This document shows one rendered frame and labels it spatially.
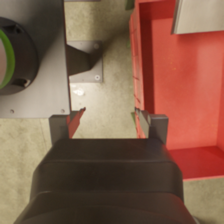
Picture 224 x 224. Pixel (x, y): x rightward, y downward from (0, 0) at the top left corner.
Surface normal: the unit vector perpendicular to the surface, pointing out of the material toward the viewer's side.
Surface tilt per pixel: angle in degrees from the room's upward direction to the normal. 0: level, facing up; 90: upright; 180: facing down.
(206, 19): 30
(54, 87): 0
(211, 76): 0
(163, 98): 0
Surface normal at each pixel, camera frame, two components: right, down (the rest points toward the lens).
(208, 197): 0.00, 0.28
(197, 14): 0.04, 0.72
